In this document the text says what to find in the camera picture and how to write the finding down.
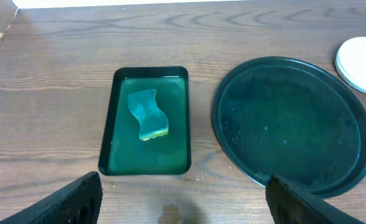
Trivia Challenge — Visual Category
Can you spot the rectangular dark green tray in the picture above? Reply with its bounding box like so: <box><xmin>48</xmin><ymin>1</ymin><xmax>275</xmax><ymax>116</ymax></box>
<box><xmin>98</xmin><ymin>67</ymin><xmax>191</xmax><ymax>175</ymax></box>

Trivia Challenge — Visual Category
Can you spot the green scrubbing sponge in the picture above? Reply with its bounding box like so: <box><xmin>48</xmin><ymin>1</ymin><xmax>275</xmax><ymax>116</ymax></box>
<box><xmin>128</xmin><ymin>89</ymin><xmax>169</xmax><ymax>141</ymax></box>

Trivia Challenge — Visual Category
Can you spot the light green plate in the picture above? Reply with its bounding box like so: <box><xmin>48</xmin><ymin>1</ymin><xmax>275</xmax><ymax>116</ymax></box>
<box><xmin>335</xmin><ymin>37</ymin><xmax>366</xmax><ymax>93</ymax></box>

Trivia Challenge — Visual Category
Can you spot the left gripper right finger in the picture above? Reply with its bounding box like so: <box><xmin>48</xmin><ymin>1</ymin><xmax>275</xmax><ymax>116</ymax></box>
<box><xmin>266</xmin><ymin>175</ymin><xmax>363</xmax><ymax>224</ymax></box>

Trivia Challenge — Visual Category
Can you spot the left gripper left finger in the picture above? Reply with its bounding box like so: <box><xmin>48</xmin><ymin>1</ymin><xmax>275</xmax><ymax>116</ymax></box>
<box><xmin>0</xmin><ymin>171</ymin><xmax>103</xmax><ymax>224</ymax></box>

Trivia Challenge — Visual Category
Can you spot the round black tray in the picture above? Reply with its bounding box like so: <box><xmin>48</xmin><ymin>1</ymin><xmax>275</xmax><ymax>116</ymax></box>
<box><xmin>212</xmin><ymin>57</ymin><xmax>366</xmax><ymax>198</ymax></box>

